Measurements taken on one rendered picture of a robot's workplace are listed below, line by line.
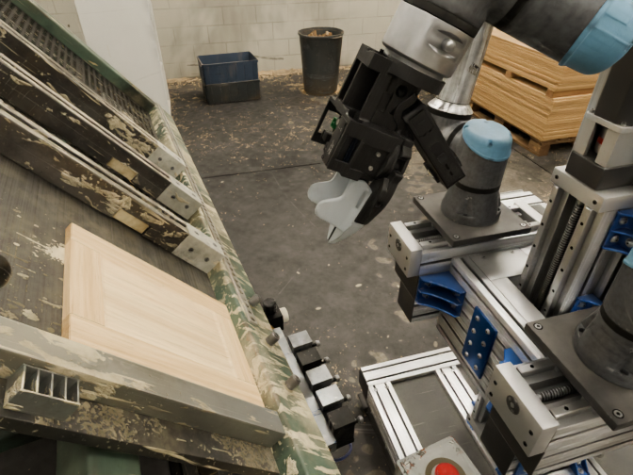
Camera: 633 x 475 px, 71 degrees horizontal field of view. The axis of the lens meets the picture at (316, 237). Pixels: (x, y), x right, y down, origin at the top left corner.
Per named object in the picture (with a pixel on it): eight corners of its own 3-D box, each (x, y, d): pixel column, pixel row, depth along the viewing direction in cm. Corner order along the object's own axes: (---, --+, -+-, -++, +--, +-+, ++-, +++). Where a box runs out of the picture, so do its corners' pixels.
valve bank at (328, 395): (373, 476, 108) (381, 420, 94) (319, 501, 103) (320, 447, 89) (297, 333, 145) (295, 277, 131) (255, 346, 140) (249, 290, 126)
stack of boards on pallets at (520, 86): (634, 143, 401) (674, 52, 355) (535, 157, 378) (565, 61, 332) (481, 70, 592) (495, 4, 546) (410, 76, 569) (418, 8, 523)
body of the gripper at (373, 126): (306, 143, 49) (356, 35, 43) (370, 165, 53) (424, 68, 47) (324, 176, 43) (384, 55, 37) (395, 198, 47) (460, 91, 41)
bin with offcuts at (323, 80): (348, 95, 508) (350, 34, 470) (304, 99, 497) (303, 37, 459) (334, 82, 549) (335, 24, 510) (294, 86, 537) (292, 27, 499)
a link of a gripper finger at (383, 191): (344, 205, 51) (381, 139, 47) (357, 209, 51) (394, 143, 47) (356, 229, 47) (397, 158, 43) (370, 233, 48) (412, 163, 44)
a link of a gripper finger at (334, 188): (289, 217, 53) (322, 150, 49) (332, 228, 56) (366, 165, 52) (295, 232, 51) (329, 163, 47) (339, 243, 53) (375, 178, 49)
